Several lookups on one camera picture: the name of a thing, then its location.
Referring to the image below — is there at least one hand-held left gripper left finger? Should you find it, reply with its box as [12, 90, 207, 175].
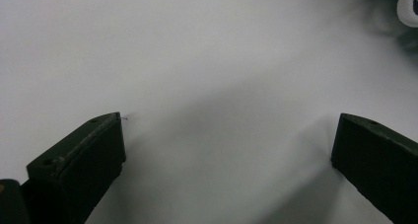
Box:
[20, 111, 127, 224]

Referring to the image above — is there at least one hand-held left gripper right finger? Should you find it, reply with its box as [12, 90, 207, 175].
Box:
[330, 112, 418, 224]

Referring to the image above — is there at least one white sneaker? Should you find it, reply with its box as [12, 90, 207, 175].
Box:
[395, 0, 418, 29]

